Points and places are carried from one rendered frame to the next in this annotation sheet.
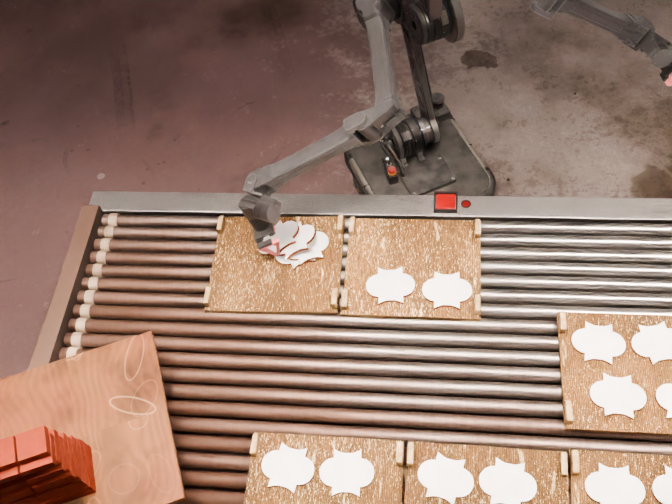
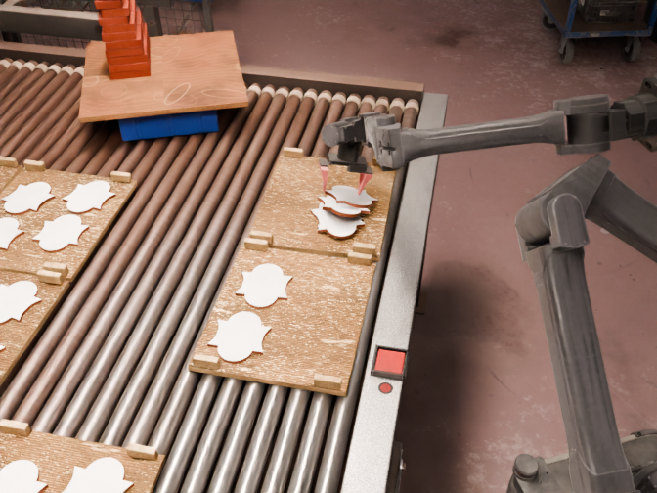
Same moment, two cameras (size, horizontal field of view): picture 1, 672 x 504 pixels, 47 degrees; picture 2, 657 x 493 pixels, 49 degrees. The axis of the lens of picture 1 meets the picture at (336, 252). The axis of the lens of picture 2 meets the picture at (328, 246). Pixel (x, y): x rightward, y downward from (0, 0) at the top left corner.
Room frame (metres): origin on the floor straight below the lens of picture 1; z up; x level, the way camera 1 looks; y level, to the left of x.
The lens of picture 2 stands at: (1.26, -1.40, 2.17)
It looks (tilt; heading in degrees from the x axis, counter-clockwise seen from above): 41 degrees down; 87
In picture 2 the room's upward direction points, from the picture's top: straight up
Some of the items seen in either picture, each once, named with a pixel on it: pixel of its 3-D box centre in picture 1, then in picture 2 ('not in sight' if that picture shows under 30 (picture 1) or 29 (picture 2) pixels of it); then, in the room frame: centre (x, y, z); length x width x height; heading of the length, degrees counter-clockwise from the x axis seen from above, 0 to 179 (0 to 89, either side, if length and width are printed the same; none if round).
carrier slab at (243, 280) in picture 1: (276, 263); (326, 202); (1.34, 0.19, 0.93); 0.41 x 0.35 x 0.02; 77
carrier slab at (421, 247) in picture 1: (412, 267); (288, 312); (1.23, -0.22, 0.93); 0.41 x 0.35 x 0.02; 75
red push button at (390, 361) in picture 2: (445, 202); (389, 362); (1.45, -0.38, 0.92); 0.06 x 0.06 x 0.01; 76
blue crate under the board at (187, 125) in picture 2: not in sight; (167, 99); (0.85, 0.71, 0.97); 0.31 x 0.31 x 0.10; 8
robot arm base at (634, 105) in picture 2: not in sight; (636, 116); (1.90, -0.24, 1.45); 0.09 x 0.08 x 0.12; 103
